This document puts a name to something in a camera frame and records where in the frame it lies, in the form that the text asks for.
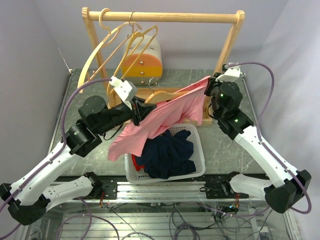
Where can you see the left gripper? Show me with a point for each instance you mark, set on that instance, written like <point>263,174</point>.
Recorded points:
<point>141,110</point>

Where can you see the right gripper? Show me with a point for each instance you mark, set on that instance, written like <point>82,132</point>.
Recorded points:
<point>213,82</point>

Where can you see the wooden hanger with pink shirt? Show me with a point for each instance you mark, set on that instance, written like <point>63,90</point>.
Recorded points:
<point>162,95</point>

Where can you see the pink t shirt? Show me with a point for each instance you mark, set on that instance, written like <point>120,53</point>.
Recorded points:
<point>186,107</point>

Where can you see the navy blue t shirt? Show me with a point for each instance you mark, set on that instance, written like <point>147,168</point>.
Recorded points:
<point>168,155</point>

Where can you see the red t shirt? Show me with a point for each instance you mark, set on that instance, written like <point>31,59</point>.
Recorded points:
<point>138,163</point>

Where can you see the yellow wooden hanger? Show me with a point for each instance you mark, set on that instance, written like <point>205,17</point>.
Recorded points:
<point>153,31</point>

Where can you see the light wooden hanger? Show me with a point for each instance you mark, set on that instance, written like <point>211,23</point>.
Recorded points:
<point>85,77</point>

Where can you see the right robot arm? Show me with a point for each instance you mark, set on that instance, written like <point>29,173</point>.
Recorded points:
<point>285,184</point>

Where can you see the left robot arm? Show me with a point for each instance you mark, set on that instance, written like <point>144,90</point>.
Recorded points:
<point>32,196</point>

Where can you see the wooden clothes rack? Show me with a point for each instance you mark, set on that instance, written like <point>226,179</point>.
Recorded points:
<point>113,19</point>

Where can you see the white orange yellow drawer unit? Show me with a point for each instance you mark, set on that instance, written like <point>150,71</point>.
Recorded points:
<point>143,61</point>

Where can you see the white plastic basket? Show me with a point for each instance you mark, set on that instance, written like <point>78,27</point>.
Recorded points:
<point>140,177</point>

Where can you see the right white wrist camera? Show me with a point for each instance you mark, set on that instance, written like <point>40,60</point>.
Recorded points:
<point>230,73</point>

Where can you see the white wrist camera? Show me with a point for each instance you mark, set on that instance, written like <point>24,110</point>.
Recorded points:
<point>230,73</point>
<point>126,90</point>

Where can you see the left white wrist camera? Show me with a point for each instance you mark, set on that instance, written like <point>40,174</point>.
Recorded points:
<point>126,90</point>

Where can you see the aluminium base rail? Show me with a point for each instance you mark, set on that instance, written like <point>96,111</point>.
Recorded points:
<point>125,192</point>

